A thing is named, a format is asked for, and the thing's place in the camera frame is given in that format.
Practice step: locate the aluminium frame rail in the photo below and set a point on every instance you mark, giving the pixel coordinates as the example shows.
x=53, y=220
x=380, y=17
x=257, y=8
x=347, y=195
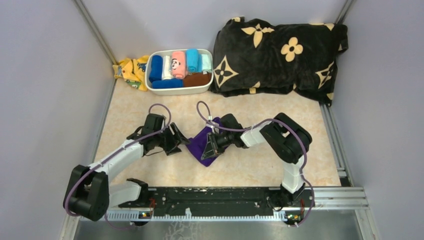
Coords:
x=328, y=199

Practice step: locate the pink panda towel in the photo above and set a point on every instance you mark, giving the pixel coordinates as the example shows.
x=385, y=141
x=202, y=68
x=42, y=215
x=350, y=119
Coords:
x=178, y=64

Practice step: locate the light blue rolled towel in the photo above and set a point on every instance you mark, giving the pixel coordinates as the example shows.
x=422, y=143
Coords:
x=192, y=60

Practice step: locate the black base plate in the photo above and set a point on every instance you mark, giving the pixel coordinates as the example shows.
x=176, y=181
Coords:
x=219, y=201

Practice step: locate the yellow patterned cloth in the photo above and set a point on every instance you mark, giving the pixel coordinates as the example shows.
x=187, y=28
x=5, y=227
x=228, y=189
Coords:
x=132, y=71

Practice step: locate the purple towel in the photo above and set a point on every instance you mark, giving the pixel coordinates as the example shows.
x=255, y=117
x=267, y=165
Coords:
x=197, y=146

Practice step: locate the pale mint rolled towel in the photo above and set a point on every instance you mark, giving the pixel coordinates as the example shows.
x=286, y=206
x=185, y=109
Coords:
x=206, y=63

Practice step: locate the white rolled towel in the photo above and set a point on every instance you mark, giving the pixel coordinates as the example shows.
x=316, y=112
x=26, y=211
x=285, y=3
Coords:
x=166, y=69

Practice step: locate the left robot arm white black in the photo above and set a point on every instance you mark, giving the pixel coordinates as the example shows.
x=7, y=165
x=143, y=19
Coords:
x=90, y=193

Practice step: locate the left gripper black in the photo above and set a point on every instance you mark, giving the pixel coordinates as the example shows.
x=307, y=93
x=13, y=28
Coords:
x=176, y=139

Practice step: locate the brown rolled towel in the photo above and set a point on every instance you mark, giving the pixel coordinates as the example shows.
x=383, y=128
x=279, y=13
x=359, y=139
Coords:
x=196, y=79

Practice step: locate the dark blue rolled towel upright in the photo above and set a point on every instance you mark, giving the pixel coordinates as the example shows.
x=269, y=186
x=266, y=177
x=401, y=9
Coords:
x=156, y=68

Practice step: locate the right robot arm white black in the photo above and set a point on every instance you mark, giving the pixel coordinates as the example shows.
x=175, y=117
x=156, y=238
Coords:
x=286, y=138

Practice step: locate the dark blue rolled towel lying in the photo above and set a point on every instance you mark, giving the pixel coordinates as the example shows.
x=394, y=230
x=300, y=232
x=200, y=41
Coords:
x=167, y=83

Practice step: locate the white plastic bin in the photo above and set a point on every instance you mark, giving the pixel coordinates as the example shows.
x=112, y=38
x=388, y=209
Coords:
x=173, y=91

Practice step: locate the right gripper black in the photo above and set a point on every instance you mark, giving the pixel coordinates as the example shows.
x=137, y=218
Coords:
x=212, y=148

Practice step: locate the black floral blanket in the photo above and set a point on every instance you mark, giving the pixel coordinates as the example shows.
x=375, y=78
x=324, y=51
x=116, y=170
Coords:
x=254, y=56

